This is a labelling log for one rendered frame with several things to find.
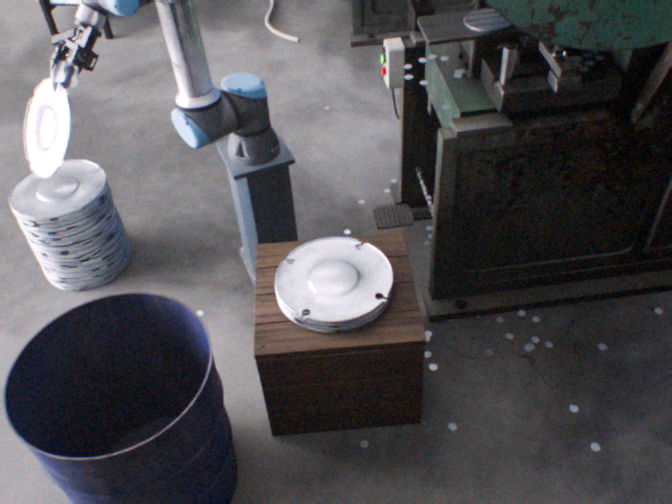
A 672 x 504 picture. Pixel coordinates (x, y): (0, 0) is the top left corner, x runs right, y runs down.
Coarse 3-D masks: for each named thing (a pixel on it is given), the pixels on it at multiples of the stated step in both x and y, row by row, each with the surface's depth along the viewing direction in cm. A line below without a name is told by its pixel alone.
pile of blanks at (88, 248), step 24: (24, 216) 203; (72, 216) 203; (96, 216) 210; (120, 216) 228; (48, 240) 208; (72, 240) 208; (96, 240) 213; (120, 240) 224; (48, 264) 217; (72, 264) 215; (96, 264) 218; (120, 264) 227; (72, 288) 222
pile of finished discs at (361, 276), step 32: (288, 256) 173; (320, 256) 172; (352, 256) 172; (384, 256) 171; (288, 288) 165; (320, 288) 164; (352, 288) 163; (384, 288) 163; (320, 320) 156; (352, 320) 157
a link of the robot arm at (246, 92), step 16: (224, 80) 180; (240, 80) 181; (256, 80) 181; (224, 96) 178; (240, 96) 178; (256, 96) 179; (240, 112) 179; (256, 112) 182; (240, 128) 184; (256, 128) 185
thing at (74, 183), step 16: (64, 160) 222; (80, 160) 221; (32, 176) 217; (64, 176) 215; (80, 176) 215; (96, 176) 215; (16, 192) 211; (32, 192) 211; (48, 192) 209; (64, 192) 209; (80, 192) 209; (96, 192) 209; (32, 208) 205; (48, 208) 205; (64, 208) 204; (80, 208) 204
